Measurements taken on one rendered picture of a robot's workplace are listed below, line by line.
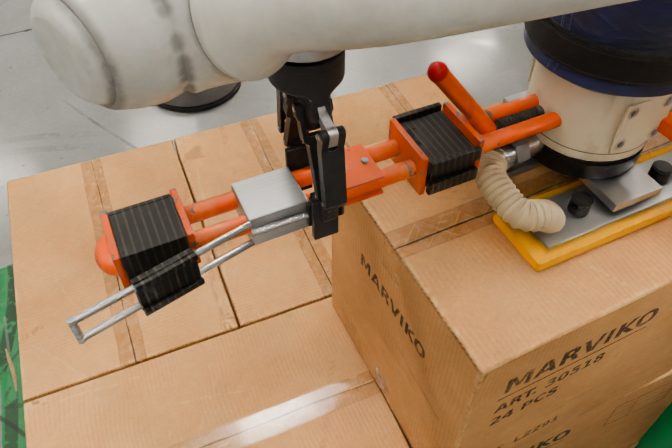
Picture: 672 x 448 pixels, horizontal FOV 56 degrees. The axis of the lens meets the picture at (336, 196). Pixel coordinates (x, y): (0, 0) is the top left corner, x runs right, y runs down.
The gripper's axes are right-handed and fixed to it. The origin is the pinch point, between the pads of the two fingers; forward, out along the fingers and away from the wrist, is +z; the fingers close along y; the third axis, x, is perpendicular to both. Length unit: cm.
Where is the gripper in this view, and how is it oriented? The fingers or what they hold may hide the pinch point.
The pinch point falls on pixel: (311, 194)
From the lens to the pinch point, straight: 72.4
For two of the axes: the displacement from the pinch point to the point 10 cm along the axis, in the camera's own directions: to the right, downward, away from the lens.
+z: 0.0, 6.9, 7.2
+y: -4.0, -6.6, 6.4
